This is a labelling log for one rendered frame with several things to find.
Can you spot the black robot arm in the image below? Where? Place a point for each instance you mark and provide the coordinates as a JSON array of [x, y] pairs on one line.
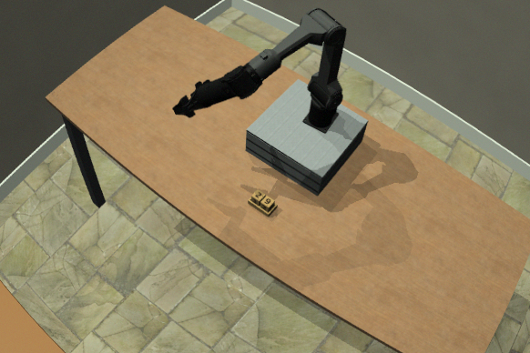
[[315, 28]]

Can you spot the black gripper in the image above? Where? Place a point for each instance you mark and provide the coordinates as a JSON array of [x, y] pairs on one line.
[[200, 99]]

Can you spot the yellow number cube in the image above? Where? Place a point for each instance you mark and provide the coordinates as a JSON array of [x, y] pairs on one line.
[[257, 197], [267, 204]]

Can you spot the tan shallow tray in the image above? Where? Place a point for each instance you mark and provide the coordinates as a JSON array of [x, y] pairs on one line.
[[262, 210]]

